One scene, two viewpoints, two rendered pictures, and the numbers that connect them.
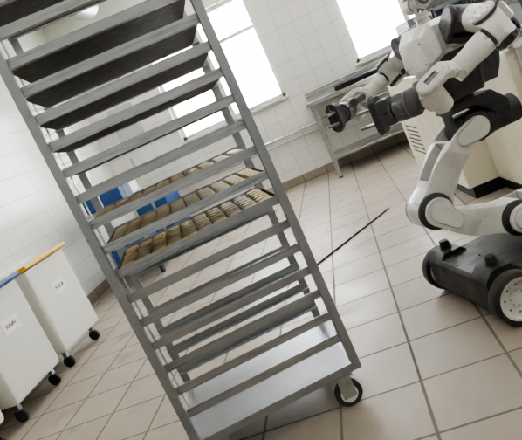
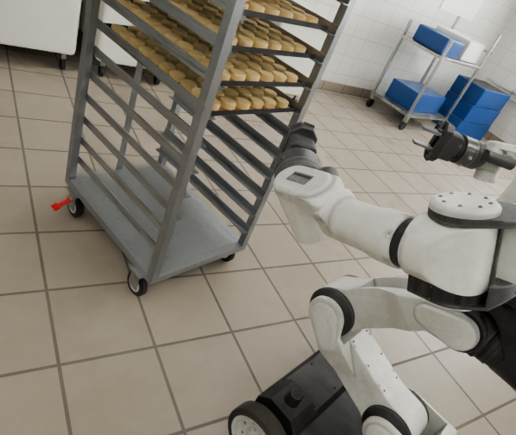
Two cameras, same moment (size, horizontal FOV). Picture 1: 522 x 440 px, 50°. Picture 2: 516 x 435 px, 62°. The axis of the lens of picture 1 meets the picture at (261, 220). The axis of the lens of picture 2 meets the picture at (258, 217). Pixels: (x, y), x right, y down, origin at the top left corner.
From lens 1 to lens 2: 150 cm
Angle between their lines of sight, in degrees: 41
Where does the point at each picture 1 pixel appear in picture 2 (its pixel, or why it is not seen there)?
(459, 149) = (408, 312)
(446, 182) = (368, 312)
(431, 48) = not seen: outside the picture
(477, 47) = (366, 229)
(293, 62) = not seen: outside the picture
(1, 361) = not seen: hidden behind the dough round
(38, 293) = not seen: hidden behind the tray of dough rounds
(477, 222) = (349, 372)
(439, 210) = (322, 313)
